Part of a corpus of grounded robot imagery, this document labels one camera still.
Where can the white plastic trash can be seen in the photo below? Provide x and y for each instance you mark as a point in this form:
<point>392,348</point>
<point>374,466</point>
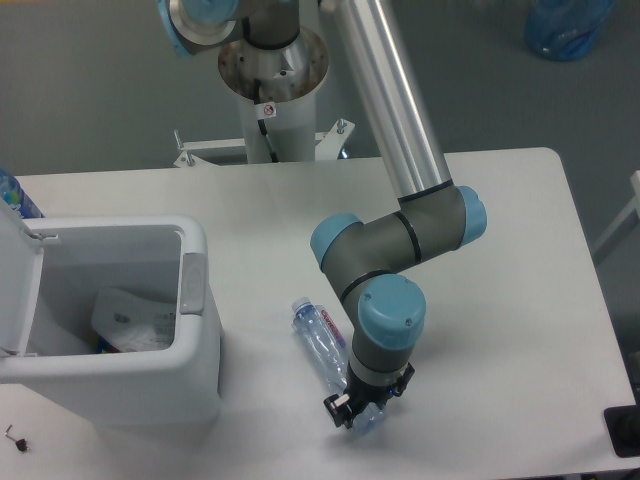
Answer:
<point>51,272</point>

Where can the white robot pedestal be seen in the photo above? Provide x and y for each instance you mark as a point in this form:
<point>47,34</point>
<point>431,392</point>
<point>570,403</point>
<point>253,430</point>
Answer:
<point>276,94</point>

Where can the blue labelled bottle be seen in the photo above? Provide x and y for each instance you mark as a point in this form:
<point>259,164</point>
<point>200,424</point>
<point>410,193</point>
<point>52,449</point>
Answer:
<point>17,199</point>

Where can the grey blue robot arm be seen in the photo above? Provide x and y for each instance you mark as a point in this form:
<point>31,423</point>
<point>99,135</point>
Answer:
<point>363,262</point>

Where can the white wrapper bag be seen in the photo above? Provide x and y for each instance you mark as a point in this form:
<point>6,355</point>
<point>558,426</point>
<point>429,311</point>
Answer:
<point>131,323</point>

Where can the blue plastic bag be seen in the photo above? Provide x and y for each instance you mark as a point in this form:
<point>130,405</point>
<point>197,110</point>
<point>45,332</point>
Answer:
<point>565,30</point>

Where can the black device at edge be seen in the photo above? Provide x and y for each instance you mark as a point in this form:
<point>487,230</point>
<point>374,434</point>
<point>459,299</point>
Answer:
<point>623,426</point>

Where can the clear plastic water bottle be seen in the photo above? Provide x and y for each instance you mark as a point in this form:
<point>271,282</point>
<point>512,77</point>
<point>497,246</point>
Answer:
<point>325,346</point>

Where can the white levelling foot bracket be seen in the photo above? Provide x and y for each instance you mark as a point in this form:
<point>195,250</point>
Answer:
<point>185,157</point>

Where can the blue yellow snack packet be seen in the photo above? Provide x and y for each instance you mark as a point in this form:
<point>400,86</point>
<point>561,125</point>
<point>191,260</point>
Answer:
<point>104,347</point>

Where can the white base strut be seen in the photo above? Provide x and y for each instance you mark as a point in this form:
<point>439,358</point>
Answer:
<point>327,144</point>

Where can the white frame at right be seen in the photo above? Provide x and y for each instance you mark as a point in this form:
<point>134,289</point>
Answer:
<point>620,227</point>

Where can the small hex key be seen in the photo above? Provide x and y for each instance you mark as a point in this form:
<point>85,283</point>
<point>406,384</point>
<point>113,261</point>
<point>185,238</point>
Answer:
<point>7,434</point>

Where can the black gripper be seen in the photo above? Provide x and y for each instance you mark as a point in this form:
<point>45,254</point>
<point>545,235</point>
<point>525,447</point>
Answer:
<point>346,409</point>

